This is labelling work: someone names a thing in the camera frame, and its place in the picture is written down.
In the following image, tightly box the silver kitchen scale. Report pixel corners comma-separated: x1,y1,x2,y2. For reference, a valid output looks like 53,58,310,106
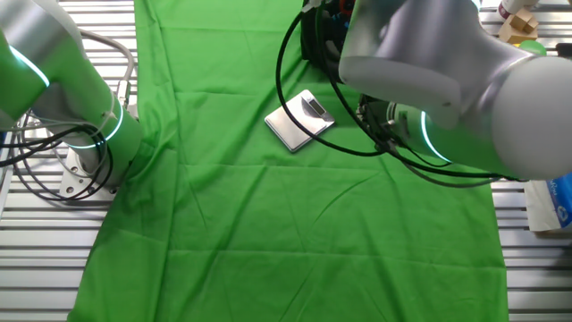
264,89,337,154

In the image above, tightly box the green cloth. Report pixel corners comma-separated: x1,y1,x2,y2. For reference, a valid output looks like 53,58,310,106
66,0,510,322

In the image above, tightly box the blue and white tissue pack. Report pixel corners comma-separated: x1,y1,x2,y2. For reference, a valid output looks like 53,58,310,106
523,172,572,233

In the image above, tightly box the wooden block puzzle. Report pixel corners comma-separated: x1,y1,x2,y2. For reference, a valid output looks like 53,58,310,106
498,6,540,45

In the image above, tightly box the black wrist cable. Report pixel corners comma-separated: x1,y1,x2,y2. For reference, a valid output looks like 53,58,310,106
315,4,528,189
275,8,390,157

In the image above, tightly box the black base cable loop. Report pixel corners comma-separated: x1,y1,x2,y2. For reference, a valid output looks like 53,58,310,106
0,124,115,202

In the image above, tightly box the thick grey robot cable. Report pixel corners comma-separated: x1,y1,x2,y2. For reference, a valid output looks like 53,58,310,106
78,29,136,111

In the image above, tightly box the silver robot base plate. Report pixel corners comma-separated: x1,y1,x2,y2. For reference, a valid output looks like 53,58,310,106
59,147,118,201

